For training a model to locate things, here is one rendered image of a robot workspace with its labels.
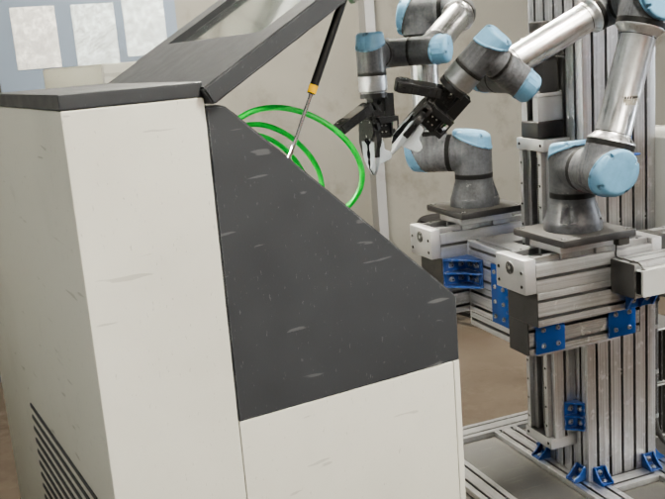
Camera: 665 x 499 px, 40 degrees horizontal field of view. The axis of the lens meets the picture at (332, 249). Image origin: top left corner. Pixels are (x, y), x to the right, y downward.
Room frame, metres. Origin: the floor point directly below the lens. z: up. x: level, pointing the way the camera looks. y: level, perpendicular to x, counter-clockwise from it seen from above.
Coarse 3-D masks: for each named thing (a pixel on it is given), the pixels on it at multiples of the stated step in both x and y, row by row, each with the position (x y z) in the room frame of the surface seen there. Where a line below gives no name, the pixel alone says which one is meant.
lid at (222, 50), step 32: (224, 0) 2.53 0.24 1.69; (256, 0) 2.37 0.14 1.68; (288, 0) 2.15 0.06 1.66; (320, 0) 1.90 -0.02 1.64; (352, 0) 1.98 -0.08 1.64; (192, 32) 2.46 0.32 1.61; (224, 32) 2.24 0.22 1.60; (256, 32) 2.04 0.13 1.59; (288, 32) 1.86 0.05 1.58; (160, 64) 2.23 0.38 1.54; (192, 64) 2.02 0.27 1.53; (224, 64) 1.84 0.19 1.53; (256, 64) 1.83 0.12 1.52; (224, 96) 1.79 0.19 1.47
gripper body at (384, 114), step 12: (360, 96) 2.37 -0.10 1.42; (372, 96) 2.35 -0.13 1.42; (384, 96) 2.36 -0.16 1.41; (384, 108) 2.38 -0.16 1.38; (372, 120) 2.34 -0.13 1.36; (384, 120) 2.35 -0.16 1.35; (396, 120) 2.37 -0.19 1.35; (360, 132) 2.39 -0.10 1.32; (372, 132) 2.34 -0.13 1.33; (384, 132) 2.37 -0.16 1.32
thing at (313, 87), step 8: (336, 16) 1.96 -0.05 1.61; (336, 24) 1.96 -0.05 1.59; (328, 32) 1.96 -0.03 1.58; (328, 40) 1.95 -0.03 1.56; (328, 48) 1.95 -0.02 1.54; (320, 56) 1.95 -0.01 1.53; (328, 56) 1.95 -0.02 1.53; (320, 64) 1.94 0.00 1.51; (320, 72) 1.94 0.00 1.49; (312, 80) 1.94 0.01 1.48; (312, 88) 1.93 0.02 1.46; (312, 96) 1.94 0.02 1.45; (304, 112) 1.93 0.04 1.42; (296, 136) 1.92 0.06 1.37
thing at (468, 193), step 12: (456, 180) 2.75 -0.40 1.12; (468, 180) 2.72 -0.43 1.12; (480, 180) 2.71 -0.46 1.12; (492, 180) 2.74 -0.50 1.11; (456, 192) 2.74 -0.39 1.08; (468, 192) 2.72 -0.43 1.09; (480, 192) 2.70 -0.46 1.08; (492, 192) 2.72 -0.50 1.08; (456, 204) 2.73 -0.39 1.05; (468, 204) 2.70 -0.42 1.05; (480, 204) 2.69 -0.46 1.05; (492, 204) 2.71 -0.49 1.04
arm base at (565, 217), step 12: (552, 204) 2.29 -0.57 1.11; (564, 204) 2.26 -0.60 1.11; (576, 204) 2.25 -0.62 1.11; (588, 204) 2.25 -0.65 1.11; (552, 216) 2.28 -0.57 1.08; (564, 216) 2.25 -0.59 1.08; (576, 216) 2.24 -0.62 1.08; (588, 216) 2.24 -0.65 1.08; (600, 216) 2.29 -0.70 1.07; (552, 228) 2.27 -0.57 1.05; (564, 228) 2.24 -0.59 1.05; (576, 228) 2.23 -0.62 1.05; (588, 228) 2.24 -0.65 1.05; (600, 228) 2.26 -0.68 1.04
